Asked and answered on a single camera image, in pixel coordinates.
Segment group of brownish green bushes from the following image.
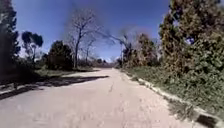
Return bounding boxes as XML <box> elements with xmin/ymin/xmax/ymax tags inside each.
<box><xmin>116</xmin><ymin>32</ymin><xmax>160</xmax><ymax>69</ymax></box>

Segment tall bare tree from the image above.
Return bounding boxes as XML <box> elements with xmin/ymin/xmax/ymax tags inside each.
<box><xmin>64</xmin><ymin>9</ymin><xmax>103</xmax><ymax>69</ymax></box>

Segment pale grey paved path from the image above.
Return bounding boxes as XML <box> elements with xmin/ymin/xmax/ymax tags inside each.
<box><xmin>0</xmin><ymin>67</ymin><xmax>204</xmax><ymax>128</ymax></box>

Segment dark round bush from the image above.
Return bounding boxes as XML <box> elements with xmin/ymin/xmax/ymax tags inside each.
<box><xmin>45</xmin><ymin>40</ymin><xmax>74</xmax><ymax>71</ymax></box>

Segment grass strip with low plants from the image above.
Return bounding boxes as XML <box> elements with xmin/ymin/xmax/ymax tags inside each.
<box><xmin>0</xmin><ymin>66</ymin><xmax>99</xmax><ymax>89</ymax></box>

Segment pale stone kerb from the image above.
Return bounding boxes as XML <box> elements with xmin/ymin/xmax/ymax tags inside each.
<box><xmin>120</xmin><ymin>69</ymin><xmax>224</xmax><ymax>128</ymax></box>

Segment pine tree with thin trunk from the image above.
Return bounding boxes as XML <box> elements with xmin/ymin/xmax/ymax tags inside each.
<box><xmin>21</xmin><ymin>30</ymin><xmax>44</xmax><ymax>64</ymax></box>

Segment green overgrown verge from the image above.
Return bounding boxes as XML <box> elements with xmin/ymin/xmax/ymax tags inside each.
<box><xmin>122</xmin><ymin>64</ymin><xmax>224</xmax><ymax>119</ymax></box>

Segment big green conifer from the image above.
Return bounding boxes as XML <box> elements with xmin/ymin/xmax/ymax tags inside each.
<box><xmin>158</xmin><ymin>0</ymin><xmax>224</xmax><ymax>81</ymax></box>

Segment tall dark tree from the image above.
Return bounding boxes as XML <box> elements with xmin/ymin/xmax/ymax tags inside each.
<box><xmin>0</xmin><ymin>0</ymin><xmax>22</xmax><ymax>76</ymax></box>

